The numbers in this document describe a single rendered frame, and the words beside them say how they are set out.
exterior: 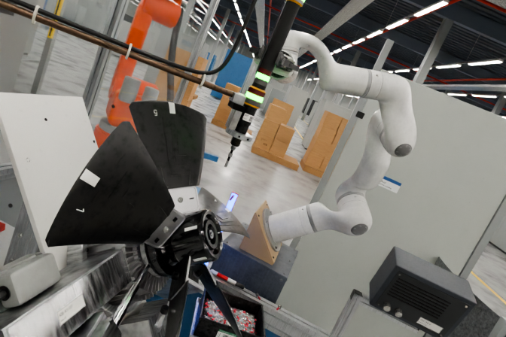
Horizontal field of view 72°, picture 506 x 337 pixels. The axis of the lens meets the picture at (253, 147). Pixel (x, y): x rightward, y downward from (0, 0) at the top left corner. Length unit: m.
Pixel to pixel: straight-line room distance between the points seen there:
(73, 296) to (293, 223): 0.97
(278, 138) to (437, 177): 5.97
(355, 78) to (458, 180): 1.82
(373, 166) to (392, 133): 0.19
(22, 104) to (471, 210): 2.67
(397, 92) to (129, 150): 0.82
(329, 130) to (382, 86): 7.79
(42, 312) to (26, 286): 0.05
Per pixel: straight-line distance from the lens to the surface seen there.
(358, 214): 1.42
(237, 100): 0.83
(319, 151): 8.98
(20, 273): 0.70
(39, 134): 0.90
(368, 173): 1.35
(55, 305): 0.69
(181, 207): 0.87
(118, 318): 0.75
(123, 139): 0.63
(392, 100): 1.18
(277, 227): 1.51
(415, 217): 2.81
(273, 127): 8.35
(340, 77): 1.10
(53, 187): 0.89
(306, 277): 2.93
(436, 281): 1.31
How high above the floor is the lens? 1.58
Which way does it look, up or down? 10 degrees down
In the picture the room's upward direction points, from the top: 23 degrees clockwise
